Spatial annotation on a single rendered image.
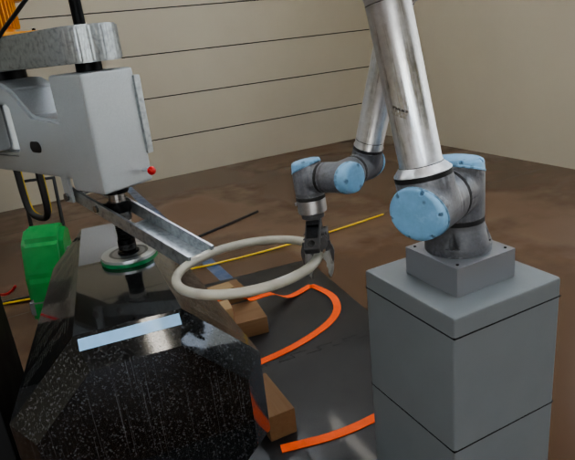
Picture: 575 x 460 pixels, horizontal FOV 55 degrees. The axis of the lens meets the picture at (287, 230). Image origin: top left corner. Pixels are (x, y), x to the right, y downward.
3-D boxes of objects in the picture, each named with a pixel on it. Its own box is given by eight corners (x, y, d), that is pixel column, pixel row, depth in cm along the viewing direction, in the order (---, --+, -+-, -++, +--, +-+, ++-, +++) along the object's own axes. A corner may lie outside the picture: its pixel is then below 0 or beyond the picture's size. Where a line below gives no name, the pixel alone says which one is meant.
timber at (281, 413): (297, 431, 230) (294, 407, 226) (271, 442, 225) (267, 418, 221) (268, 393, 256) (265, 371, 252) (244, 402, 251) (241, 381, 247)
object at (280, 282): (141, 289, 175) (138, 281, 174) (244, 237, 210) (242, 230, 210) (254, 312, 144) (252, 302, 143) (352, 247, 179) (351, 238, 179)
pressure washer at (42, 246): (44, 301, 382) (10, 180, 353) (95, 294, 385) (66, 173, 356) (27, 326, 349) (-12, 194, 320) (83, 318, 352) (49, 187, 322)
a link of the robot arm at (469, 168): (493, 209, 160) (494, 149, 154) (470, 228, 148) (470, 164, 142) (444, 203, 169) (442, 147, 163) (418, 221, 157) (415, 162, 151)
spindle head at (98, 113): (53, 193, 218) (23, 77, 203) (100, 179, 234) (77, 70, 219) (106, 203, 196) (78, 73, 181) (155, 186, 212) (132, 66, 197)
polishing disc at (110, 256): (161, 256, 213) (161, 253, 213) (104, 270, 206) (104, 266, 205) (151, 240, 232) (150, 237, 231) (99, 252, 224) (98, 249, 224)
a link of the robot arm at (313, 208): (324, 200, 164) (292, 203, 166) (326, 215, 166) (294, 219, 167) (326, 193, 173) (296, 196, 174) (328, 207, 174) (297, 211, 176)
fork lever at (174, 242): (60, 200, 219) (59, 188, 216) (102, 186, 233) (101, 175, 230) (180, 274, 185) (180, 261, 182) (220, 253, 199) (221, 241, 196)
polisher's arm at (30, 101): (-1, 191, 250) (-33, 79, 234) (46, 178, 267) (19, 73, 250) (91, 208, 206) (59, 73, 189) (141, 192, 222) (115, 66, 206)
